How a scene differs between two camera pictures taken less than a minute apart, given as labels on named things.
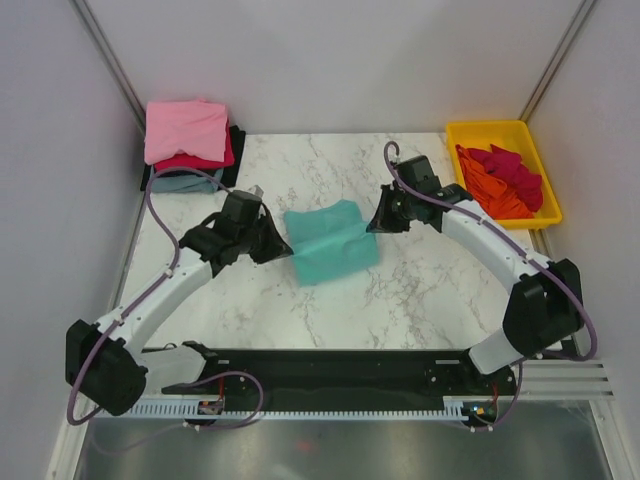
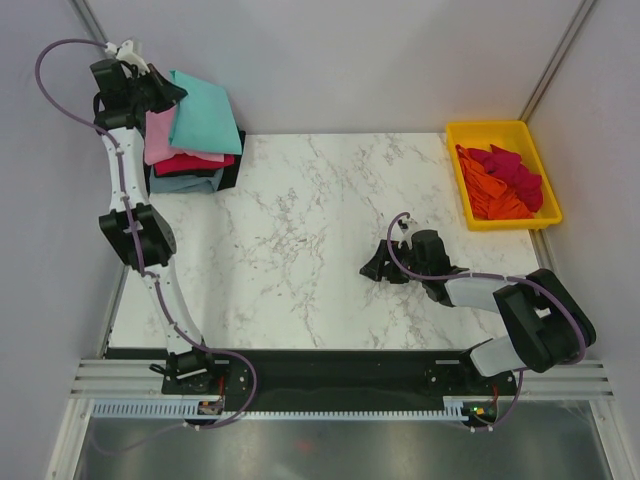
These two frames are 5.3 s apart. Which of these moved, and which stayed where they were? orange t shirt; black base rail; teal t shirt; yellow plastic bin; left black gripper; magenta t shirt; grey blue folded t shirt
Moved: teal t shirt; left black gripper
Stayed: orange t shirt; yellow plastic bin; black base rail; grey blue folded t shirt; magenta t shirt
